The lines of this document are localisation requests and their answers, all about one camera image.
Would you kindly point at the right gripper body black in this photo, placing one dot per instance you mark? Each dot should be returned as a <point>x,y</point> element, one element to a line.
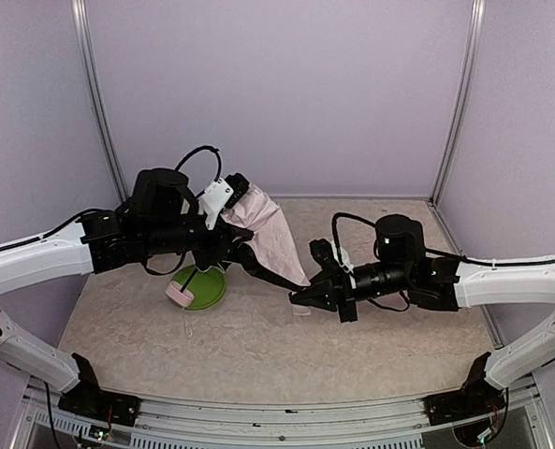
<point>343,290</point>

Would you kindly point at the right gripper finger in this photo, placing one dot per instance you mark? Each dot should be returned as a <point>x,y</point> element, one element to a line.
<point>326,301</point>
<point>324,284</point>

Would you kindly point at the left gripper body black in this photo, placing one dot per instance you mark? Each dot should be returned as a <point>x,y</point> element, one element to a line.
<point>218,240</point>

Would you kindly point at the pink and black umbrella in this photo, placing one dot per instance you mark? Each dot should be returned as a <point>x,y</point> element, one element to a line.
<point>271,255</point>

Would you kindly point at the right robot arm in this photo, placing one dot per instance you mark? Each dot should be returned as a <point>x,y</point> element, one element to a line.
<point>438,281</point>

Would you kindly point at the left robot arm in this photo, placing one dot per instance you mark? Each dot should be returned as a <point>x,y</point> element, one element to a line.
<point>161,216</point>

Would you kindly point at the green plate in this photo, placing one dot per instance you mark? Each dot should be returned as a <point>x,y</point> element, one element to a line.
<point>194,290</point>

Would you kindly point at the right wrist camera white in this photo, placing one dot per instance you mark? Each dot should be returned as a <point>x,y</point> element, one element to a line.
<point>331,258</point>

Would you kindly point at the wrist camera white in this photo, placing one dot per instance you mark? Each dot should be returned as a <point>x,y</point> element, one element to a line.
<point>222,194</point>
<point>331,258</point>

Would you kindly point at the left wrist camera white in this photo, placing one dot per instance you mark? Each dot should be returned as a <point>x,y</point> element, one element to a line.
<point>222,194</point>

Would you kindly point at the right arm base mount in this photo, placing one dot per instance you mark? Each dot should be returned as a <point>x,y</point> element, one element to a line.
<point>458,405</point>

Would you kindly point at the front aluminium rail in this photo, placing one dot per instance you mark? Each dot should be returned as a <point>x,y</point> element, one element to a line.
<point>181,423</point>

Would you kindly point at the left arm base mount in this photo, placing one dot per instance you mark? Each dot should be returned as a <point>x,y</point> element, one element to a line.
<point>110,407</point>

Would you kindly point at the left aluminium corner post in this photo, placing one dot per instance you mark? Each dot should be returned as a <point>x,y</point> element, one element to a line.
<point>81,23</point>

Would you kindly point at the aluminium corner post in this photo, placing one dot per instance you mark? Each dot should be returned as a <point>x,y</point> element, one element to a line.
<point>81,23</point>
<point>461,102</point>

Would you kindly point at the right aluminium corner post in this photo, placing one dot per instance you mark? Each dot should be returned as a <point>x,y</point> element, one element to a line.
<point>461,102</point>

